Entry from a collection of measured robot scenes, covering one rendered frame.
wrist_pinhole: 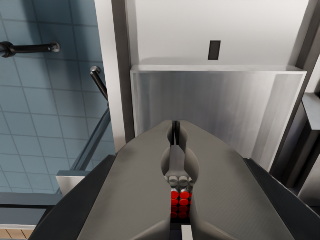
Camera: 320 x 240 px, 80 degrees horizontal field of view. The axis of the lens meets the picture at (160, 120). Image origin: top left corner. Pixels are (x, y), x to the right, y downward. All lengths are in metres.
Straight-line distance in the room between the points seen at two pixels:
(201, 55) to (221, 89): 0.07
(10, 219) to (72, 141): 1.07
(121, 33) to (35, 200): 0.50
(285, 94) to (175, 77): 0.19
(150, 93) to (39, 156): 1.62
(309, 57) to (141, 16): 0.26
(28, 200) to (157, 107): 0.45
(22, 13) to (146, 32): 1.17
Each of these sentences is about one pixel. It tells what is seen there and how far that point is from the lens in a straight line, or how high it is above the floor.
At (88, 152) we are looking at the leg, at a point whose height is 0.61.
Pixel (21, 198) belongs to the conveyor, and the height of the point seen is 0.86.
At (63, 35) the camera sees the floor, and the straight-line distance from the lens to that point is 1.35.
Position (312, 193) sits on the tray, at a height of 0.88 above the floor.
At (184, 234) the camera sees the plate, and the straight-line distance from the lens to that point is 0.39.
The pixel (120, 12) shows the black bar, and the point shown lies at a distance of 0.31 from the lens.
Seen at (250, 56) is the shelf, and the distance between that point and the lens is 0.35.
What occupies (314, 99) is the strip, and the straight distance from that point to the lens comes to 0.42.
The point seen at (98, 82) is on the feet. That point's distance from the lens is 1.23.
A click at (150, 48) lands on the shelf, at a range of 0.33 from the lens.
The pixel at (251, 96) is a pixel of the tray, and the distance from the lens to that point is 0.38.
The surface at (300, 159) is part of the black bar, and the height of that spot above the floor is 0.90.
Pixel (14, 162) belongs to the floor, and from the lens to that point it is 2.06.
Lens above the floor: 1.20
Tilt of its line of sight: 60 degrees down
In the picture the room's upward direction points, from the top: 177 degrees counter-clockwise
